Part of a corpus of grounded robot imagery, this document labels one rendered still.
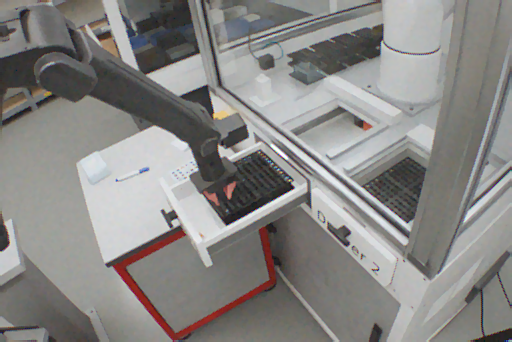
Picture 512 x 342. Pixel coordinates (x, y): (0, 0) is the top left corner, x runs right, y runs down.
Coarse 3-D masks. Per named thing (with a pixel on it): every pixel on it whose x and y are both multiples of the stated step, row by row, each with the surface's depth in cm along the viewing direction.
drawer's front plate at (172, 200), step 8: (160, 184) 101; (168, 192) 98; (168, 200) 101; (176, 200) 95; (176, 208) 93; (184, 216) 90; (184, 224) 89; (192, 232) 86; (192, 240) 91; (200, 240) 84; (200, 248) 85; (208, 256) 88; (208, 264) 90
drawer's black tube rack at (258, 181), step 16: (240, 160) 108; (256, 160) 107; (272, 160) 106; (240, 176) 103; (256, 176) 102; (272, 176) 101; (288, 176) 100; (224, 192) 99; (240, 192) 98; (256, 192) 97; (272, 192) 97; (288, 192) 100; (240, 208) 93; (256, 208) 97
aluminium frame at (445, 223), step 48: (192, 0) 107; (480, 0) 33; (480, 48) 36; (480, 96) 39; (288, 144) 96; (432, 144) 50; (480, 144) 42; (336, 192) 84; (432, 192) 55; (384, 240) 73; (432, 240) 59
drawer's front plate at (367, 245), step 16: (320, 192) 90; (320, 208) 91; (336, 208) 85; (320, 224) 96; (336, 224) 87; (352, 224) 81; (336, 240) 91; (352, 240) 83; (368, 240) 77; (368, 256) 79; (384, 256) 73; (384, 272) 76
